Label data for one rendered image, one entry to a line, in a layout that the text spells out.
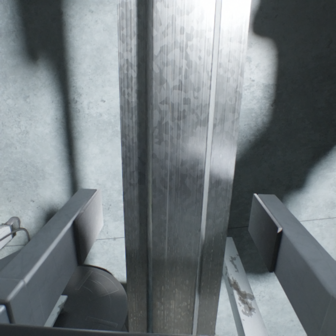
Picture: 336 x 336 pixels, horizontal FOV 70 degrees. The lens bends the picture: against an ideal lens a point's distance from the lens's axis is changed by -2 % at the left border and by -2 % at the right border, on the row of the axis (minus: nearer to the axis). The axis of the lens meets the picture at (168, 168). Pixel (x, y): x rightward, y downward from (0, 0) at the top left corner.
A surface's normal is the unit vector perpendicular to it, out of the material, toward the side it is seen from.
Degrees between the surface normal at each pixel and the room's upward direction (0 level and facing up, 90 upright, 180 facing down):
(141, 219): 0
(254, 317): 90
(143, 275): 0
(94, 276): 90
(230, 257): 90
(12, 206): 0
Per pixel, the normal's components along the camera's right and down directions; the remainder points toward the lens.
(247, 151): -0.04, 0.30
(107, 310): 0.03, -0.95
